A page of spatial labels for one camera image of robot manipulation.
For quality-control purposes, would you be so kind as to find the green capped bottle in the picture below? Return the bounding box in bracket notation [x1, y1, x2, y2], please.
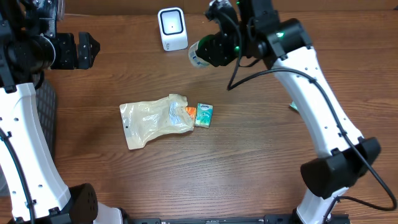
[188, 34, 215, 68]

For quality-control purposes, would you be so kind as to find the teal tissue pack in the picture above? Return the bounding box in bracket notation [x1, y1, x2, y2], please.
[195, 103, 213, 128]

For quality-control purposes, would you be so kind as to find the orange tissue pack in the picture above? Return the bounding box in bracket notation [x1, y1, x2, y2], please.
[185, 106, 197, 122]

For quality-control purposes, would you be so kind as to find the teal wet wipes pack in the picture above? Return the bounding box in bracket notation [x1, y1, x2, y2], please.
[289, 102, 298, 112]

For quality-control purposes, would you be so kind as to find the beige plastic pouch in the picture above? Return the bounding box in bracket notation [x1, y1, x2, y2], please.
[119, 94, 194, 150]

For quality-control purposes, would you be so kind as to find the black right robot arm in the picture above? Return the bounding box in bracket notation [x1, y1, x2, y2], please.
[189, 1, 381, 223]

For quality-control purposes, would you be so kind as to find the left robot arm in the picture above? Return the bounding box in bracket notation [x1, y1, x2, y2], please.
[1, 0, 129, 223]

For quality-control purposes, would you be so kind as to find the white barcode scanner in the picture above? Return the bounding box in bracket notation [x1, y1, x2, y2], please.
[157, 7, 188, 52]

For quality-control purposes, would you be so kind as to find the grey plastic mesh basket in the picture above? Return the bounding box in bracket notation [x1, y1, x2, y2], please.
[36, 80, 58, 159]

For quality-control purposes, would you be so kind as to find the cardboard backdrop panel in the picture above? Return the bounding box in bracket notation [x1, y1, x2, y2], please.
[65, 0, 397, 16]

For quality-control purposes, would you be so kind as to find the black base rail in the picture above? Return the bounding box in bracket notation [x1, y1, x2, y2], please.
[124, 213, 351, 224]

